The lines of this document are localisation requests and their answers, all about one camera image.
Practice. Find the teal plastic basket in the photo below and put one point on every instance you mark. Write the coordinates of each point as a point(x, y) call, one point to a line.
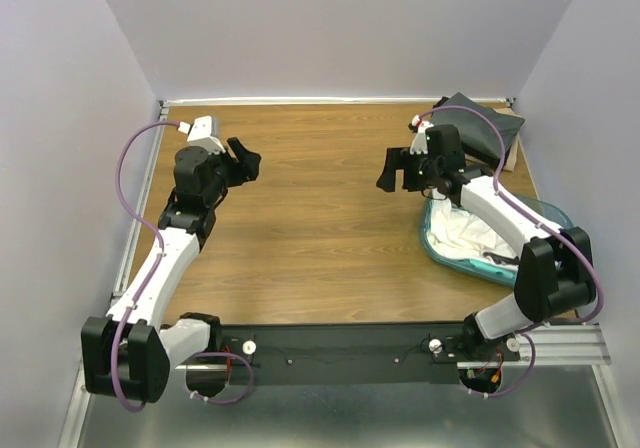
point(518, 220)

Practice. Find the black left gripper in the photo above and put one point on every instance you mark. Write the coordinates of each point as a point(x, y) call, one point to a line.
point(247, 168)

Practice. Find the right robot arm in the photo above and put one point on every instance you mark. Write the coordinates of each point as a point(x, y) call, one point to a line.
point(555, 272)

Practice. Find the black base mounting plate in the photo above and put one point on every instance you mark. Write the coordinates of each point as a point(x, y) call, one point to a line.
point(343, 354)

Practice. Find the aluminium rail frame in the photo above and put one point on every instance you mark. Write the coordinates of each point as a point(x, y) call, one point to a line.
point(371, 385)

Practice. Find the white t-shirt in basket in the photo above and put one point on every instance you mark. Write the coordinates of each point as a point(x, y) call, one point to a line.
point(456, 235)

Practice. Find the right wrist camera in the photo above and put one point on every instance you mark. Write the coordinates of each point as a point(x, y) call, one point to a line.
point(419, 127)

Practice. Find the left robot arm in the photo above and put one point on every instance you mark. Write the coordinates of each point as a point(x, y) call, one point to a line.
point(127, 353)

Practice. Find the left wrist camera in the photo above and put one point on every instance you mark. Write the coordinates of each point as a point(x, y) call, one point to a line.
point(203, 132)

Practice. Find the folded black t-shirt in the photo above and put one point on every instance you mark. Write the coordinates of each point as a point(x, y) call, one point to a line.
point(440, 103)

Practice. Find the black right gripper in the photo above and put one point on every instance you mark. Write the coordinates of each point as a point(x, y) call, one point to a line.
point(396, 158)

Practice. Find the grey t-shirt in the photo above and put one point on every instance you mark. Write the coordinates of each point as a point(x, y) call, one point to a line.
point(477, 138)

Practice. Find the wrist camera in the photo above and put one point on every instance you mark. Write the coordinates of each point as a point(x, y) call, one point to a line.
point(419, 127)
point(203, 132)

